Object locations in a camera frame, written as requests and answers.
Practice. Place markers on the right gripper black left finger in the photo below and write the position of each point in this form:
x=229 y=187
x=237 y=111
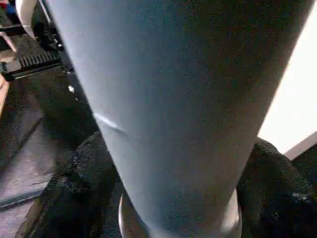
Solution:
x=79 y=188

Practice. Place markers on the black mat cloth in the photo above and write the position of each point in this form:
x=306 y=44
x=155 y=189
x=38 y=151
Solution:
x=19 y=161

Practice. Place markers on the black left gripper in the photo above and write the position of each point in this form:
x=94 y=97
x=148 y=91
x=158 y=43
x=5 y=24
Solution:
x=42 y=67

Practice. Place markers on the white plastic table leg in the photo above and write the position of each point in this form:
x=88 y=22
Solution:
x=173 y=99

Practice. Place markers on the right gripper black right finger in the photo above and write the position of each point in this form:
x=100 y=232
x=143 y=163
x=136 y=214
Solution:
x=275 y=198

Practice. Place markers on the white plastic table top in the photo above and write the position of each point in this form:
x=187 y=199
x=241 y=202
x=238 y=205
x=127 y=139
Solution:
x=297 y=86

